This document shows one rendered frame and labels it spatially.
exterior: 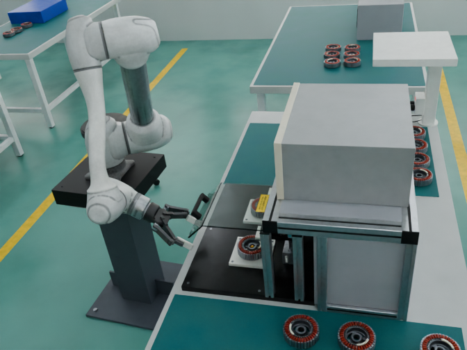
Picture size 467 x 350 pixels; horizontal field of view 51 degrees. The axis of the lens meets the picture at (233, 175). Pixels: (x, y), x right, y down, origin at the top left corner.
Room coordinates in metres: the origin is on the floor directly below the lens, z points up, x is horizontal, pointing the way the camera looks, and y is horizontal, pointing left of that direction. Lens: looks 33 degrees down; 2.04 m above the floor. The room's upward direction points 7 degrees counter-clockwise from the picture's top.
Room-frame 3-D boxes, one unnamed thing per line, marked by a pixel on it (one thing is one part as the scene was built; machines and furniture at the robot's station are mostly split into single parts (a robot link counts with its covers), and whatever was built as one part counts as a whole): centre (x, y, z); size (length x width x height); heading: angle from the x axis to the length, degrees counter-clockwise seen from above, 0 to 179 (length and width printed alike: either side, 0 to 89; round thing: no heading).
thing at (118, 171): (1.98, 0.59, 0.85); 0.22 x 0.18 x 0.06; 160
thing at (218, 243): (1.49, -0.09, 0.76); 0.64 x 0.47 x 0.02; 163
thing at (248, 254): (1.37, -0.04, 0.80); 0.11 x 0.11 x 0.04
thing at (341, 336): (0.95, -0.31, 0.77); 0.11 x 0.11 x 0.04
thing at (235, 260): (1.37, -0.04, 0.78); 0.15 x 0.15 x 0.01; 73
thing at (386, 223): (1.39, -0.38, 1.09); 0.68 x 0.44 x 0.05; 163
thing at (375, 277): (1.06, -0.36, 0.91); 0.28 x 0.03 x 0.32; 73
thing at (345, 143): (1.38, -0.38, 1.22); 0.44 x 0.39 x 0.20; 163
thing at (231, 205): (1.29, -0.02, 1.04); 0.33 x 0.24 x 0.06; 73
